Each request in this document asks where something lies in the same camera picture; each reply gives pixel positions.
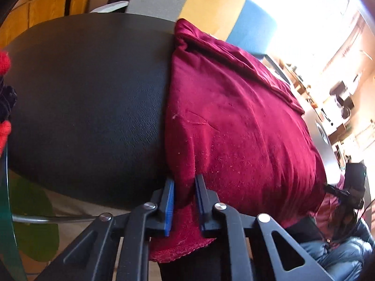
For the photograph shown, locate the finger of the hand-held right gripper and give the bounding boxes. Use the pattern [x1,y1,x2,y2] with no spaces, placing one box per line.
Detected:
[323,183,350,198]

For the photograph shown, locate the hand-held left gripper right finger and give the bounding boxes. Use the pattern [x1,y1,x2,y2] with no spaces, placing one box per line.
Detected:
[195,174,334,281]

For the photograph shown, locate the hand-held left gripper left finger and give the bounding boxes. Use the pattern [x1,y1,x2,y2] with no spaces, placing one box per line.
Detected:
[35,178,175,281]

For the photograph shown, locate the crimson velvet garment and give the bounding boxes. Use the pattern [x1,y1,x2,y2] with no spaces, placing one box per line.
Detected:
[148,18,328,263]

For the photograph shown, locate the person's pink top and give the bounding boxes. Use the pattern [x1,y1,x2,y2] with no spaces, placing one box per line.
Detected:
[315,192,347,235]

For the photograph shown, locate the dark blue padded jacket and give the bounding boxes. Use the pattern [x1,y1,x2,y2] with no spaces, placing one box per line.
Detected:
[299,219,374,281]

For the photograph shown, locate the cluttered wooden shelf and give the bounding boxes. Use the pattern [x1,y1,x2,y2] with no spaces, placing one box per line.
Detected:
[281,61,375,164]

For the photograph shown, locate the green patterned rug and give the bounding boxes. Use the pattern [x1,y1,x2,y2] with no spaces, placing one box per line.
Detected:
[8,170,60,262]

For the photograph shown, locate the red black striped sweater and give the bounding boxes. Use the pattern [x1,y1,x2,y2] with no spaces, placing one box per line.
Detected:
[0,51,18,150]

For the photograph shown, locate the white plastic object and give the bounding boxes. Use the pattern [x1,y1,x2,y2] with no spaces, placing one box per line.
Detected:
[89,1,129,14]

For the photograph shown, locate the glossy wooden wardrobe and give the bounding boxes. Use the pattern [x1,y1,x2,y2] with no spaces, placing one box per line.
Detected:
[0,0,97,49]

